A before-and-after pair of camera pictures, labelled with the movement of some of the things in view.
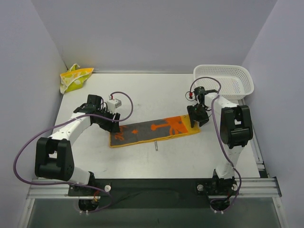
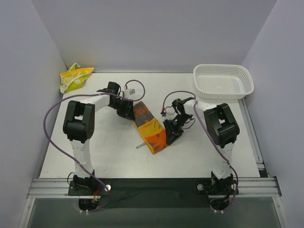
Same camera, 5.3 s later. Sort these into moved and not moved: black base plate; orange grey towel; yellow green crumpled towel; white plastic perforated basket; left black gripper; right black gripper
Moved: left black gripper; right black gripper; orange grey towel
Not moved: white plastic perforated basket; yellow green crumpled towel; black base plate
